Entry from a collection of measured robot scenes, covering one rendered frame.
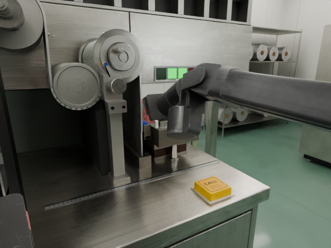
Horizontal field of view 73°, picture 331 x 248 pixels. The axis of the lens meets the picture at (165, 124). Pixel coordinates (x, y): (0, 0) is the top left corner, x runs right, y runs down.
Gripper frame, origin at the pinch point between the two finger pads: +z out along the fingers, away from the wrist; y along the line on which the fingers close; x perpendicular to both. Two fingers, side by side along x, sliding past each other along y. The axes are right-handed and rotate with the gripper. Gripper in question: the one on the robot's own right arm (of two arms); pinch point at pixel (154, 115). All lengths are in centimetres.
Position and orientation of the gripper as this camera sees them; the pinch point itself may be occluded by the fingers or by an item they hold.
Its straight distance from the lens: 64.1
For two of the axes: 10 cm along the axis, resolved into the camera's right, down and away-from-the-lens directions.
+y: 8.8, -1.3, 4.5
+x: -2.2, -9.6, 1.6
